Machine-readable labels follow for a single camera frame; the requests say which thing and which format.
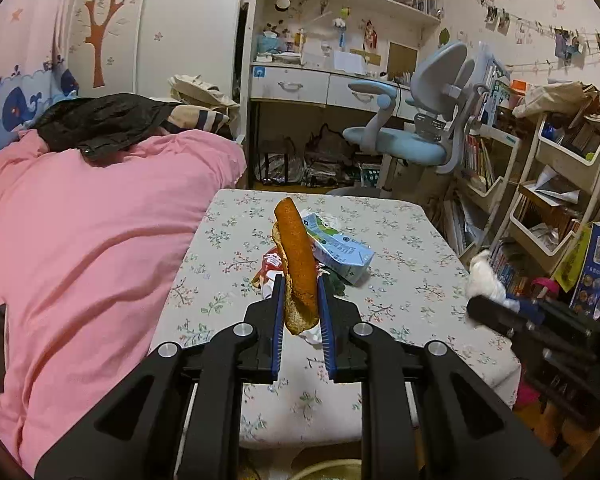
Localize brown bread stick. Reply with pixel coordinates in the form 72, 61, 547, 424
272, 198, 322, 337

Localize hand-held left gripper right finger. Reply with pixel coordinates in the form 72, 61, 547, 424
316, 274, 563, 480

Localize white bookshelf with books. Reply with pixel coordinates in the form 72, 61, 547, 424
442, 42, 531, 261

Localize photo string on wall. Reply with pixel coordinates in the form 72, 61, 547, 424
442, 0, 600, 68

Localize pink duvet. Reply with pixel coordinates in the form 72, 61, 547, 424
0, 129, 248, 476

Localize red white snack wrapper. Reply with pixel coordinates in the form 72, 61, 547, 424
252, 249, 326, 347

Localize white wardrobe with tree decal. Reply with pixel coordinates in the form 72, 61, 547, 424
67, 0, 251, 106

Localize blue paper bag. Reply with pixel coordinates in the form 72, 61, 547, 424
567, 222, 600, 321

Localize beige canvas bag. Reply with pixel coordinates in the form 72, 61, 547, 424
169, 74, 241, 108

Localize floral tablecloth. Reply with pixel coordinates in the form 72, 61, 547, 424
147, 188, 523, 448

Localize striped beige pillow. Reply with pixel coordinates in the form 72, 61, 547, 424
162, 104, 231, 136

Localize blue milk carton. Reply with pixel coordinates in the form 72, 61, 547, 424
300, 211, 375, 286

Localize blue grey desk chair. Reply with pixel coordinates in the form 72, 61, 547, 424
325, 41, 481, 198

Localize whale print curtain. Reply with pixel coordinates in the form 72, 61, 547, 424
0, 0, 88, 161

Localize white plush toy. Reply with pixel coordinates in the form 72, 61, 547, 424
467, 250, 508, 303

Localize white desk with drawers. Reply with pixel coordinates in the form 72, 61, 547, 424
249, 62, 421, 191

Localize black jacket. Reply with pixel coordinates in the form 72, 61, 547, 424
36, 93, 181, 161

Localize plastic bags under desk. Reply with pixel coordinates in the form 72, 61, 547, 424
257, 125, 361, 188

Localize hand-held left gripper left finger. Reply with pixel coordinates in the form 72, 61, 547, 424
34, 274, 287, 480

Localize white wall shelf unit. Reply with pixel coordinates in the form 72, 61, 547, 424
252, 0, 443, 68

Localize white storage cart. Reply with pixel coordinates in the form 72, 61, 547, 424
507, 110, 600, 276

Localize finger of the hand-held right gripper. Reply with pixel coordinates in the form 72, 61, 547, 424
467, 295, 546, 336

